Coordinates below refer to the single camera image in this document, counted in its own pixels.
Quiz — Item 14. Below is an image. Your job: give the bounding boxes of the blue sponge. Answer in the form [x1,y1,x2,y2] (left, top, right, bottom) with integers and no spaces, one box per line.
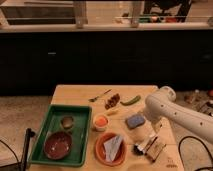
[125,114,145,129]

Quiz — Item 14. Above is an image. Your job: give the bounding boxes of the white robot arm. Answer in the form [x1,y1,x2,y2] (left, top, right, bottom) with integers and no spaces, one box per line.
[144,86,213,144]

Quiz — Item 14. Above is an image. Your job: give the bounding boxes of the wooden holder box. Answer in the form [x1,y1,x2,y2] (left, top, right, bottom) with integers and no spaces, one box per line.
[146,137,166,162]

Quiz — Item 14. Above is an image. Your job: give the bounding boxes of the green chili pepper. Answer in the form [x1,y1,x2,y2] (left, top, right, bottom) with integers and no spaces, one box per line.
[120,95,141,106]

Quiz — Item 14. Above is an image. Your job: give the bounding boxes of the yellow food piece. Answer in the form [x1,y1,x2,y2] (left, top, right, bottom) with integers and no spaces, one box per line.
[106,109,118,116]

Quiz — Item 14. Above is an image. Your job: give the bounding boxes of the grey folded napkin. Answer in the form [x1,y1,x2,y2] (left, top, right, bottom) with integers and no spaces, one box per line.
[104,135,123,162]

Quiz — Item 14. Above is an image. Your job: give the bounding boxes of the brown food pieces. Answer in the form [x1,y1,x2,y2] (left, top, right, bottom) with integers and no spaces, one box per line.
[105,94,120,110]

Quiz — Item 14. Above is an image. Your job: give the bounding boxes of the white cup orange contents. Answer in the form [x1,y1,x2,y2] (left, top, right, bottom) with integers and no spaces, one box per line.
[93,115,108,131]

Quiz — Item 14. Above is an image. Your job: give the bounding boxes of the metal fork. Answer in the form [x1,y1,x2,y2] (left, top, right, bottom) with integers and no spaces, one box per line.
[88,89,112,102]

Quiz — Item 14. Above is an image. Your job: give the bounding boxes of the green plastic tray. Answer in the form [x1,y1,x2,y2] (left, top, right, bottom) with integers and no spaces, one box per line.
[30,105,92,167]

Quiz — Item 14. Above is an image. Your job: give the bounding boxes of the small brown cup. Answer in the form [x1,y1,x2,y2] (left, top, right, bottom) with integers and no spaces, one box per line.
[61,116,74,129]

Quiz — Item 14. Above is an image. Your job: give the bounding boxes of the dark red bowl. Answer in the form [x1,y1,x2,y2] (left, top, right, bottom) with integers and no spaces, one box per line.
[44,131,72,160]

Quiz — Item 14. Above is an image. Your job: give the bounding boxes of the black stand left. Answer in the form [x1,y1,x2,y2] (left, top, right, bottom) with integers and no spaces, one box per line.
[0,128,35,171]

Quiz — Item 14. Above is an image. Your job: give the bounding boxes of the white handled brush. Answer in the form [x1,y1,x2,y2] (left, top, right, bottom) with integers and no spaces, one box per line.
[133,131,156,155]

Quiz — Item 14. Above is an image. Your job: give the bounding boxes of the black cable right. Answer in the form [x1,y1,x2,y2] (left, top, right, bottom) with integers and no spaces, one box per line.
[177,135,213,171]

